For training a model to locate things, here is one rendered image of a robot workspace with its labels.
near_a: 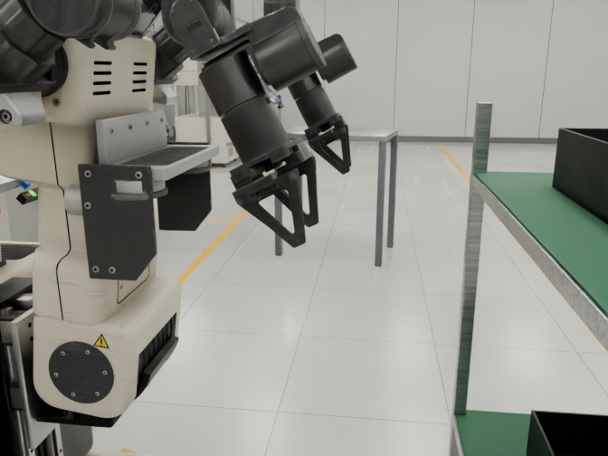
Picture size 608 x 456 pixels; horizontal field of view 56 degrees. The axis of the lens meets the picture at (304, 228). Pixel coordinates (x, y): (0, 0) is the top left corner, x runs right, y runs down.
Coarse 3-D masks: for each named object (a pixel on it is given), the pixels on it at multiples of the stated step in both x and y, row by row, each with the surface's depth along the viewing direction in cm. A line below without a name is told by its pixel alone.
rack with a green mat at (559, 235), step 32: (480, 128) 121; (480, 160) 123; (480, 192) 113; (512, 192) 104; (544, 192) 104; (480, 224) 126; (512, 224) 87; (544, 224) 82; (576, 224) 82; (544, 256) 70; (576, 256) 68; (576, 288) 59; (480, 416) 139; (512, 416) 139; (480, 448) 127; (512, 448) 127
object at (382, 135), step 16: (288, 128) 372; (304, 128) 372; (352, 128) 372; (368, 128) 372; (384, 128) 372; (384, 144) 330; (384, 160) 333; (384, 176) 335; (384, 192) 339; (384, 208) 343
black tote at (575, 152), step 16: (560, 128) 104; (576, 128) 104; (592, 128) 104; (560, 144) 104; (576, 144) 95; (592, 144) 88; (560, 160) 104; (576, 160) 95; (592, 160) 88; (560, 176) 103; (576, 176) 95; (592, 176) 88; (560, 192) 103; (576, 192) 95; (592, 192) 88; (592, 208) 87
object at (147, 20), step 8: (144, 0) 82; (152, 0) 84; (160, 0) 87; (144, 8) 84; (152, 8) 87; (160, 8) 89; (144, 16) 86; (152, 16) 89; (144, 24) 89; (152, 24) 91; (136, 32) 88; (144, 32) 91
